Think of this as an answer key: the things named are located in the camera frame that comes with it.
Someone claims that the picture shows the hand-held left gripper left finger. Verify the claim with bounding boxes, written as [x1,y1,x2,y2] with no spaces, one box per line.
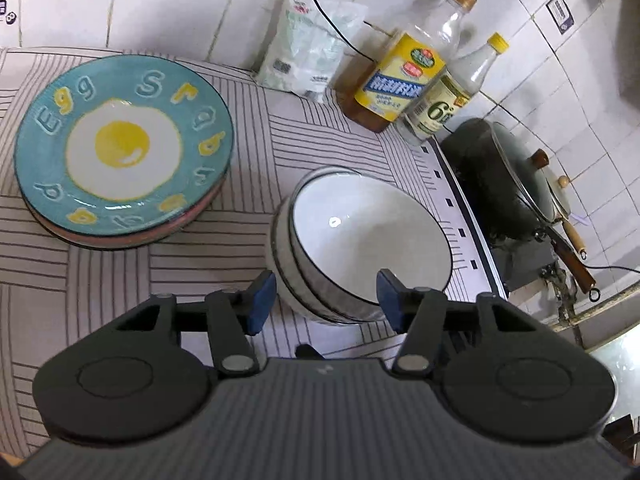
[115,270,278,376]

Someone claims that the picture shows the white bowl black rim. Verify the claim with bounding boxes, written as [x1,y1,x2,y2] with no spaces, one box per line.
[287,167,454,311]
[271,166,391,318]
[264,210,388,327]

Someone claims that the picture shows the wooden-handled spatula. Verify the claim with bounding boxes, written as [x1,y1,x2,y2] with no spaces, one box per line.
[546,174,590,260]

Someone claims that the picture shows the clear vinegar bottle yellow cap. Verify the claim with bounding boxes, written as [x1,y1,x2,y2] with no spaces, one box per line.
[392,31,512,147]

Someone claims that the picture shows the metal gas valve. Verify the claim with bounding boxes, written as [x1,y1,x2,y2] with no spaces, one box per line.
[539,264,583,333]

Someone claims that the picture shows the thin black cable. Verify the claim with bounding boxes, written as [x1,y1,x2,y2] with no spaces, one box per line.
[274,0,398,63]

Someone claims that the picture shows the grey gas stove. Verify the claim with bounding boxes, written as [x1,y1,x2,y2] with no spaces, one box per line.
[487,237,562,293]

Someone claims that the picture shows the teal fried egg plate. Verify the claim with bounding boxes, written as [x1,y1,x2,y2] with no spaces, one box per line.
[13,55,235,238]

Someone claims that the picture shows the white carrot bunny plate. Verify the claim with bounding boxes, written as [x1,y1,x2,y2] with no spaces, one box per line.
[25,170,233,247]

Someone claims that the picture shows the dark wok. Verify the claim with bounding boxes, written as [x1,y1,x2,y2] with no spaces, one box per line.
[440,116,599,297]

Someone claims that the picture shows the cooking oil bottle yellow label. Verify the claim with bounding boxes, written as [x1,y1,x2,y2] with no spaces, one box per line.
[335,0,478,134]

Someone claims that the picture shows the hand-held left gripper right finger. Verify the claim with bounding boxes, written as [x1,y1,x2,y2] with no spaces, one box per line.
[376,268,561,376]

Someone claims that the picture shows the wall sticker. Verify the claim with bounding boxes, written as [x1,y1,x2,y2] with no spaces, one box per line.
[545,0,577,37]

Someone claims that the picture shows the glass lid wooden knob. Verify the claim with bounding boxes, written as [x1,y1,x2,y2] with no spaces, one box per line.
[489,121,557,225]

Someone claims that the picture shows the striped tablecloth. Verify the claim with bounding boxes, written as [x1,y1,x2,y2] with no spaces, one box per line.
[0,47,512,461]

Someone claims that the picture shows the white plastic bag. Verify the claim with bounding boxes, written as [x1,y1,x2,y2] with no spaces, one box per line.
[254,0,369,104]

